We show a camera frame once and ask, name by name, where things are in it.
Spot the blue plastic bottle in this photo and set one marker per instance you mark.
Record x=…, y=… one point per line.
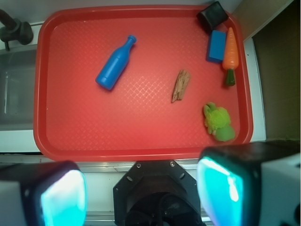
x=115, y=65

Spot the orange toy carrot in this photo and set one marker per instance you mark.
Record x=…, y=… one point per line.
x=231, y=57

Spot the green fuzzy toy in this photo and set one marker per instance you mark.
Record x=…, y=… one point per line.
x=218, y=123

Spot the red plastic tray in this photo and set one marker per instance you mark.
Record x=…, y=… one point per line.
x=77, y=119

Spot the steel sink basin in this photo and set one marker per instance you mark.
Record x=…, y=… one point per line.
x=17, y=78

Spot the brown wood piece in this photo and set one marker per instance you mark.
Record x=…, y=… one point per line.
x=181, y=84

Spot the dark metal faucet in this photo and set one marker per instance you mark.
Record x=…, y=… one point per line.
x=14, y=29

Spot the black square cup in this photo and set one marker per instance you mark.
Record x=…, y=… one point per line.
x=212, y=16

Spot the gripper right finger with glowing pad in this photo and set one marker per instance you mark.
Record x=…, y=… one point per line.
x=255, y=184

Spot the blue rectangular block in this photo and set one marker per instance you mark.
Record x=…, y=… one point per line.
x=216, y=46

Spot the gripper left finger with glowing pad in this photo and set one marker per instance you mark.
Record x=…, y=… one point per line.
x=43, y=194

